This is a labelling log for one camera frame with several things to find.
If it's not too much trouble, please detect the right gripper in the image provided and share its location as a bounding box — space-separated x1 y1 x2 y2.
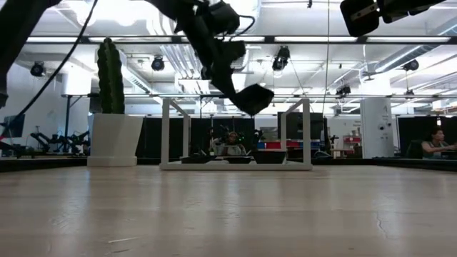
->
376 0 447 24

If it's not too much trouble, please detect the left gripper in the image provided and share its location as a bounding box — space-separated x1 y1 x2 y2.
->
192 21 247 103

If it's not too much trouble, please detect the black square mini plate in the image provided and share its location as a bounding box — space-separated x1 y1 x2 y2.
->
223 156 253 165

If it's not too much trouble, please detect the black teardrop mini plate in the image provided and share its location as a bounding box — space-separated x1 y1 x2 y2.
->
180 154 218 165

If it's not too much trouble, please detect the person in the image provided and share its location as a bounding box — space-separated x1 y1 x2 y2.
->
214 131 249 157
420 126 457 160

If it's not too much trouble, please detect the white perforated tray rack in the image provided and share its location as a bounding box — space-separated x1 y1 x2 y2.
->
159 98 313 171

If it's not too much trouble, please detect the black partition panel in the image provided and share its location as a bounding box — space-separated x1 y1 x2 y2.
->
137 116 256 160
396 116 457 158

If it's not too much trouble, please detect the green cactus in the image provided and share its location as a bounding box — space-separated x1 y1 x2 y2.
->
96 37 126 115

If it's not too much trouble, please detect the white pillar with cameras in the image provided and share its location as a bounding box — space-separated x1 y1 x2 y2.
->
359 98 394 159

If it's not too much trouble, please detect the white hexagonal planter pot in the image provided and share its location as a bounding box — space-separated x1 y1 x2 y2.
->
86 113 144 168

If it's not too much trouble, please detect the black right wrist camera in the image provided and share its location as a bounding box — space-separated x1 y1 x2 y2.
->
339 0 381 38

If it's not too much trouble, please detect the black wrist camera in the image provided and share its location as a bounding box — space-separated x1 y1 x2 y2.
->
339 0 381 38
209 1 241 36

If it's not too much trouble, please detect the black overhead rail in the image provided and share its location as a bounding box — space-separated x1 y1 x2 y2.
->
24 34 457 46

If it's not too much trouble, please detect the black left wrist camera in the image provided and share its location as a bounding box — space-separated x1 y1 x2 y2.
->
209 1 241 36

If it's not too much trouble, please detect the black wall screen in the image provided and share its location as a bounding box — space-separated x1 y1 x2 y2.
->
277 111 324 141

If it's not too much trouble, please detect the black camera cable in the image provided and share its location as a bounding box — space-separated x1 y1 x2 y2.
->
0 0 100 135

